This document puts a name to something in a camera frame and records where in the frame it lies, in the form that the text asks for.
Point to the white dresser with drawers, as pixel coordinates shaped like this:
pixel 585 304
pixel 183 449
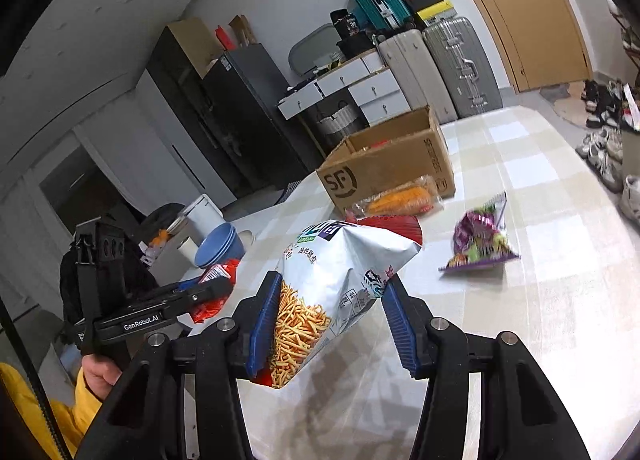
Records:
pixel 380 89

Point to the pink purple candy bag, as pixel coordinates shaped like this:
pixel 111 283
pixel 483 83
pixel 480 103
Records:
pixel 480 240

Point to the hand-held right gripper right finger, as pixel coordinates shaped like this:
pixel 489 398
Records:
pixel 400 330

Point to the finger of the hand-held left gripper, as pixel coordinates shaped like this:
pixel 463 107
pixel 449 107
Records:
pixel 200 292

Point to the large flat cardboard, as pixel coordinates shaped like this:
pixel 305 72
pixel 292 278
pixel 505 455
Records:
pixel 197 47

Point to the person's left forearm yellow sleeve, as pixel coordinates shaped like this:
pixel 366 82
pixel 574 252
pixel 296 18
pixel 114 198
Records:
pixel 85 412

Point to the orange snack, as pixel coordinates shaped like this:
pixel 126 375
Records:
pixel 400 200

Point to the silver suitcase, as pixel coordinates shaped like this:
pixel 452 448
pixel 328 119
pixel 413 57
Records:
pixel 462 64

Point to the dark grey fridge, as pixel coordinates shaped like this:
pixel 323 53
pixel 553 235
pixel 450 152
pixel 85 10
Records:
pixel 255 109

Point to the dark tall cabinet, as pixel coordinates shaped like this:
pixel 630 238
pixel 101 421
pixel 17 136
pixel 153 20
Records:
pixel 185 114

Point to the white cup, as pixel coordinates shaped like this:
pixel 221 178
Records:
pixel 189 247

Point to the white suitcase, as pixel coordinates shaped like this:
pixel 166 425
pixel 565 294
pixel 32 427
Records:
pixel 417 74

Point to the plain black shoe box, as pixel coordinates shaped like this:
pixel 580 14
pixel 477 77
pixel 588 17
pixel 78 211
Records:
pixel 427 0

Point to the beige plate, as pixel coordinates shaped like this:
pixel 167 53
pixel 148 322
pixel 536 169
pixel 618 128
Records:
pixel 247 240

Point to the wooden door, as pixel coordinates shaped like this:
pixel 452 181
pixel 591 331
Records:
pixel 530 14

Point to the white kettle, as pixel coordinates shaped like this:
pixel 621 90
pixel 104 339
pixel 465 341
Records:
pixel 202 215

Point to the grey door mat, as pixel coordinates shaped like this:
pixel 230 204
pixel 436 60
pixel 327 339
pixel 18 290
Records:
pixel 559 92

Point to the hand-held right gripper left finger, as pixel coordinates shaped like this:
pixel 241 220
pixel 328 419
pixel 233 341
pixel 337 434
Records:
pixel 265 325

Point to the white fries snack bag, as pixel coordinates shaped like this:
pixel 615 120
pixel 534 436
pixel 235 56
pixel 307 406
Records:
pixel 330 280

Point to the woven laundry basket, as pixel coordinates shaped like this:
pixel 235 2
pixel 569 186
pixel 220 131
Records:
pixel 337 124

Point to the black storage box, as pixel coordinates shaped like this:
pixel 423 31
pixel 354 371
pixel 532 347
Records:
pixel 356 44

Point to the brown cardboard box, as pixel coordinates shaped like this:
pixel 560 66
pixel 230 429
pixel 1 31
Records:
pixel 395 169

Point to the white sneakers pair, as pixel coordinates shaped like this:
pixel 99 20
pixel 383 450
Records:
pixel 607 154

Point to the red paper bag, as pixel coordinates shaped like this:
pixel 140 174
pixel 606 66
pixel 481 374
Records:
pixel 225 38

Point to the small red snack packet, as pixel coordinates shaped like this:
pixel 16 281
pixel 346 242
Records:
pixel 220 270

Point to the oval mirror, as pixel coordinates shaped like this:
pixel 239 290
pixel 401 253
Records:
pixel 312 47

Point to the pile of dark shoes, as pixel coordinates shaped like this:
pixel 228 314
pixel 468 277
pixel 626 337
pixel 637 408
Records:
pixel 602 102

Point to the person's left hand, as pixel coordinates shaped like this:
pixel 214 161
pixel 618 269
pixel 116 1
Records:
pixel 102 375

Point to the stack of blue bowls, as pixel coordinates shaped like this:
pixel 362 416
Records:
pixel 217 245

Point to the black printed bag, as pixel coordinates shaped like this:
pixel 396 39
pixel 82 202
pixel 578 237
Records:
pixel 345 23

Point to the wooden shoe rack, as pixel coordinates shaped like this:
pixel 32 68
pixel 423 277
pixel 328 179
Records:
pixel 627 34

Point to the brown cardboard sheet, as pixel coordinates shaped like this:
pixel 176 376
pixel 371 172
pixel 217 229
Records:
pixel 242 29

